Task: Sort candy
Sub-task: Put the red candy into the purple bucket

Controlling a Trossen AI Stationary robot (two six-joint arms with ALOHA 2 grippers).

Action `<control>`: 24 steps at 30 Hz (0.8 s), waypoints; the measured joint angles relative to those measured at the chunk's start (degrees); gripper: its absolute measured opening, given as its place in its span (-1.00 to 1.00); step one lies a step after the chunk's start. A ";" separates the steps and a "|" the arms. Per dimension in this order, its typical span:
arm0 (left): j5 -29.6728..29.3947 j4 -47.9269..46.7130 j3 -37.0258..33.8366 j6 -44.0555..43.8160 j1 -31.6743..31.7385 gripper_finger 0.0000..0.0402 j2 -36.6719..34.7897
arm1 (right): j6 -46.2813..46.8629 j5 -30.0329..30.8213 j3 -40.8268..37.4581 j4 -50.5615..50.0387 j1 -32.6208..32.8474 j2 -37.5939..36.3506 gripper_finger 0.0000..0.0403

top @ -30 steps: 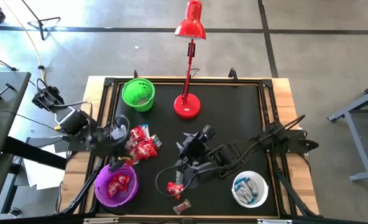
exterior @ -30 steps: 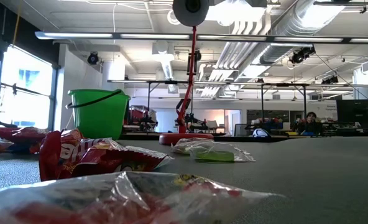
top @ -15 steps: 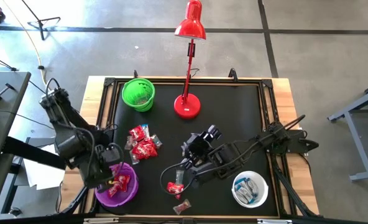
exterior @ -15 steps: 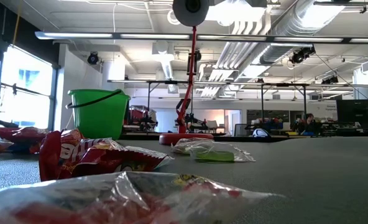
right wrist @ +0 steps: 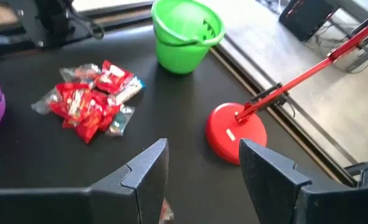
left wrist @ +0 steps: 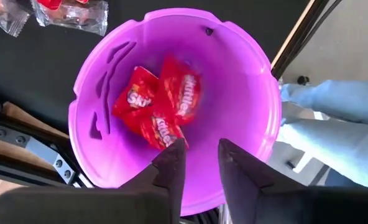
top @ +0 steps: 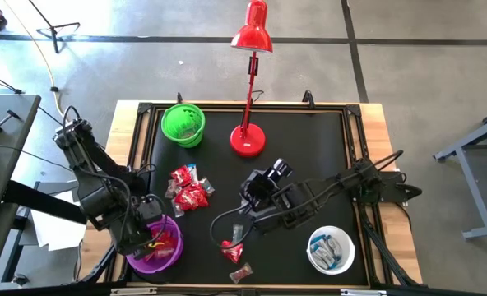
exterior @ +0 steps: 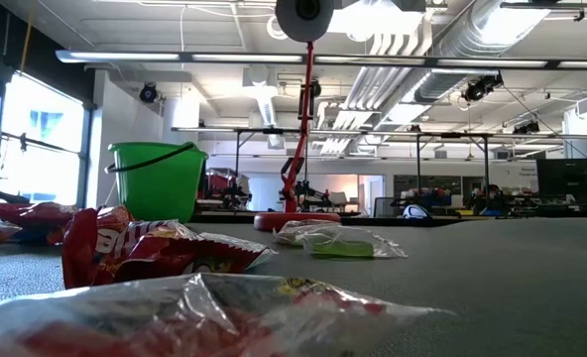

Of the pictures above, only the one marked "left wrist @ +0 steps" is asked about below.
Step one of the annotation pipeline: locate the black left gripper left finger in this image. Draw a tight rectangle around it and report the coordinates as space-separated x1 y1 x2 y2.
0 138 187 224

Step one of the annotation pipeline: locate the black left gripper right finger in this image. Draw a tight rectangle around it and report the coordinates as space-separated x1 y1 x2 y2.
218 138 368 224

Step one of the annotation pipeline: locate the clear pack red gummy candy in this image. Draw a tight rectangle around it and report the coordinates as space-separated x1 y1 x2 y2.
30 0 109 37

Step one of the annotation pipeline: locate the person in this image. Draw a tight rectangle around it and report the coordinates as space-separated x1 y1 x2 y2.
277 79 368 190

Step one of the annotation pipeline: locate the purple plastic bucket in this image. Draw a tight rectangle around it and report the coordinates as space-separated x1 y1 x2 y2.
67 7 283 217

